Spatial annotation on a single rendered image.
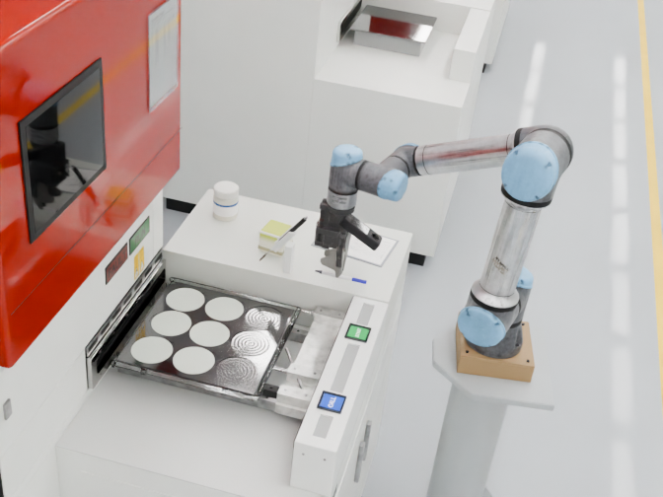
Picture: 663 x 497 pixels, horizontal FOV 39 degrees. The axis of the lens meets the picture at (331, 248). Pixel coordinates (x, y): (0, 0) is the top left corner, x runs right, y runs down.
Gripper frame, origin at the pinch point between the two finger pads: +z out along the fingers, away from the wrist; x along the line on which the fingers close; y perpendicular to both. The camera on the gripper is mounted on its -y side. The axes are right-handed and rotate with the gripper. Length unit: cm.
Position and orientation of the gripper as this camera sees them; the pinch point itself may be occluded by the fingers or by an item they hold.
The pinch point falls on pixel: (340, 272)
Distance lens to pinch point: 245.2
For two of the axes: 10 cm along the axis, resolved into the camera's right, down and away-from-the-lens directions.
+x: -2.5, 4.8, -8.4
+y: -9.6, -2.1, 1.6
